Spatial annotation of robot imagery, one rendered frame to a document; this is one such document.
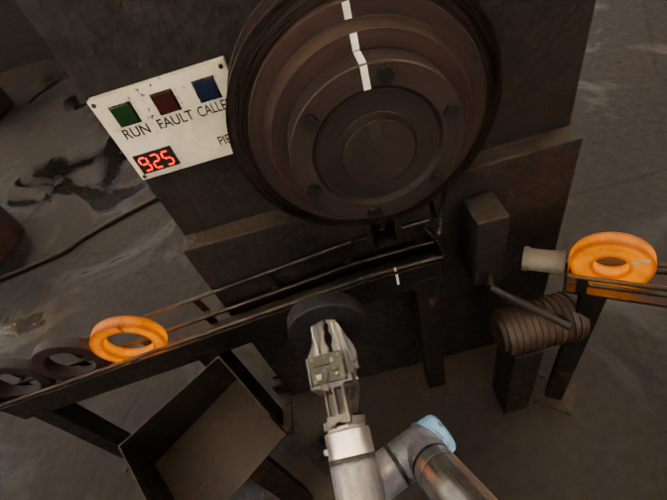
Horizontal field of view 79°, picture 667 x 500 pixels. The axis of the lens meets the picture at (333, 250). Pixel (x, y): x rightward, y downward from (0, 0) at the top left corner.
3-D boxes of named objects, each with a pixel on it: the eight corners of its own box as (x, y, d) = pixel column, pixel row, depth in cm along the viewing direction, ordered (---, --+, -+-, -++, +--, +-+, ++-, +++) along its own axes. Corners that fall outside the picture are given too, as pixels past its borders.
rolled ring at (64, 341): (67, 338, 102) (71, 327, 104) (11, 363, 105) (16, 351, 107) (124, 367, 115) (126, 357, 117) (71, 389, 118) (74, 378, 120)
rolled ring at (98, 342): (72, 348, 104) (75, 337, 106) (136, 371, 116) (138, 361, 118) (118, 315, 98) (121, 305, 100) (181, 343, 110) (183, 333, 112)
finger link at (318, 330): (316, 303, 74) (327, 352, 70) (324, 312, 80) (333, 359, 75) (300, 308, 75) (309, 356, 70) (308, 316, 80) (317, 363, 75)
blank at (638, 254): (591, 284, 97) (589, 295, 95) (557, 241, 92) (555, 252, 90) (670, 271, 85) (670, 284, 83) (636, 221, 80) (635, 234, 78)
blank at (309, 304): (272, 309, 77) (273, 322, 75) (348, 280, 74) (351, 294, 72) (306, 347, 88) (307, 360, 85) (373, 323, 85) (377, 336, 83)
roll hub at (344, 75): (313, 219, 78) (261, 80, 58) (456, 179, 76) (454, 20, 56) (317, 239, 74) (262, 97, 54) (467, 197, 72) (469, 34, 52)
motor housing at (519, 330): (481, 384, 146) (487, 300, 107) (542, 369, 145) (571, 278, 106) (496, 421, 137) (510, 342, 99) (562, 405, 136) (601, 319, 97)
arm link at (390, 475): (406, 486, 76) (411, 488, 66) (356, 524, 74) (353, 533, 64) (381, 446, 79) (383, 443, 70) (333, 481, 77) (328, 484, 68)
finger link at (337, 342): (333, 298, 74) (343, 347, 70) (338, 309, 79) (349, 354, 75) (316, 303, 74) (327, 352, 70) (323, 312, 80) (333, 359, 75)
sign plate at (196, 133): (144, 175, 87) (88, 97, 74) (260, 140, 85) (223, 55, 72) (142, 182, 86) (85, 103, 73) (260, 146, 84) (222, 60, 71)
